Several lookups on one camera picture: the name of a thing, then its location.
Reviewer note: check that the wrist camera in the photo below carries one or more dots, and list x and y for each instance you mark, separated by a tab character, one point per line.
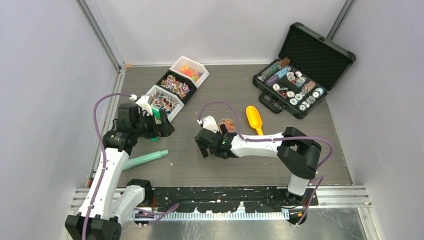
145	103
208	123

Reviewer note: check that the black poker chip case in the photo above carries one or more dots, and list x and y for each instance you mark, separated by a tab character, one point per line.
307	68

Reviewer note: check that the white bin with gummy candies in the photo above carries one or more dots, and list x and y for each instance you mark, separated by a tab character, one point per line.
193	70

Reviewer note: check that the green bin with candies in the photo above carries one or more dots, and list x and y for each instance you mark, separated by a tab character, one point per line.
157	116

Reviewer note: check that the black bin with lollipops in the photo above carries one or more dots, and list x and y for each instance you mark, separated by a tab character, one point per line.
179	85

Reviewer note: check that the clear plastic jar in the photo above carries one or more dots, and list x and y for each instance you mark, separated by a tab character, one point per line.
230	125

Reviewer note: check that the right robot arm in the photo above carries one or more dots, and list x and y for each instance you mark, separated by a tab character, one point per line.
299	154

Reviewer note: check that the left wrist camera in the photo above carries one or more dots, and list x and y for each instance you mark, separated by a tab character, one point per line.
145	103

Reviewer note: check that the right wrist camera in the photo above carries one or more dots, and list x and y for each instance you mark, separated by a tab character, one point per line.
208	123

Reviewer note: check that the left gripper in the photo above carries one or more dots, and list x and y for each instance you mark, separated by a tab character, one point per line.
163	130

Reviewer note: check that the white bin with wrapped candies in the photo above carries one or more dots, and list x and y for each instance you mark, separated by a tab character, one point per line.
162	99

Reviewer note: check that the orange plastic scoop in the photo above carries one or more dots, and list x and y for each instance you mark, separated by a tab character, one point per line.
254	119

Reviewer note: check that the mint green pen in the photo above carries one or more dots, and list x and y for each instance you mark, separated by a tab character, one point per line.
144	159

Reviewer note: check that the aluminium frame rail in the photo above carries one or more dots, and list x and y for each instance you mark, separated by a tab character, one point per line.
94	18

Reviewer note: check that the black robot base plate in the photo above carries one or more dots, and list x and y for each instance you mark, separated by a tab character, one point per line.
226	199

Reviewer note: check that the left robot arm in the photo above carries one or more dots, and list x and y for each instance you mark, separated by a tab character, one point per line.
100	217

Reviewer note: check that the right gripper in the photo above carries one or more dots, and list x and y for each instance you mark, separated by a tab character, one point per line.
223	129

